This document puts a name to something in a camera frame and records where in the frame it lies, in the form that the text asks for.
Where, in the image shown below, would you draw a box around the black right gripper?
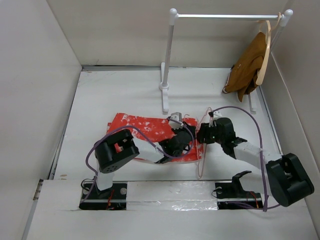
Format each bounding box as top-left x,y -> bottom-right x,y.
194,121 -> 225,145

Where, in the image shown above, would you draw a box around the orange white tie-dye trousers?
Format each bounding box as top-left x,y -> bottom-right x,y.
107,113 -> 204,164

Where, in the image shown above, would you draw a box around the pink wire hanger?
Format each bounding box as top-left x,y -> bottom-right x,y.
183,106 -> 213,180

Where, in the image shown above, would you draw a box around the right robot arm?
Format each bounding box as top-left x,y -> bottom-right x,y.
196,117 -> 315,207

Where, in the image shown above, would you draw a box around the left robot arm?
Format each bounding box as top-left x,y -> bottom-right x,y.
92,120 -> 196,199

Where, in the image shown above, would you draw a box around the beige plastic hanger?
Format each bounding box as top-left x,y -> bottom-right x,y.
254,11 -> 286,86

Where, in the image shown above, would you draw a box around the brown shorts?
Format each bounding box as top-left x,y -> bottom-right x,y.
222,32 -> 267,102

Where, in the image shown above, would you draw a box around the white clothes rack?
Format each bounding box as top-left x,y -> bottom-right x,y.
159,8 -> 294,115

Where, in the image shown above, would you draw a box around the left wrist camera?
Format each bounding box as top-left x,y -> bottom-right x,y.
167,112 -> 183,130

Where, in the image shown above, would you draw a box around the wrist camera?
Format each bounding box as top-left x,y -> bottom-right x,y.
208,110 -> 223,127
167,112 -> 183,130

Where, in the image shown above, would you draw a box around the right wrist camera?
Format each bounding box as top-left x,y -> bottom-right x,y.
208,110 -> 223,127

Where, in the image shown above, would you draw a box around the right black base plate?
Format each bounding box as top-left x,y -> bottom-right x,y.
211,182 -> 263,210

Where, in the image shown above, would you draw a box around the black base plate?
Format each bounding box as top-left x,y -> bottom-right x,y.
211,182 -> 263,210
79,181 -> 128,211

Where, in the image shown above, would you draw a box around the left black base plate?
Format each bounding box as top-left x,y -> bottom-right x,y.
79,181 -> 128,211

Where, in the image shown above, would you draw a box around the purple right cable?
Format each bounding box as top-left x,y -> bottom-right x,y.
212,106 -> 281,213

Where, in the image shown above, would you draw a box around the purple cable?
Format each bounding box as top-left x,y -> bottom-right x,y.
212,106 -> 281,213
81,121 -> 195,203

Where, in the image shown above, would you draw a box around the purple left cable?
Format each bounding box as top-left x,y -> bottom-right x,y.
81,121 -> 195,203

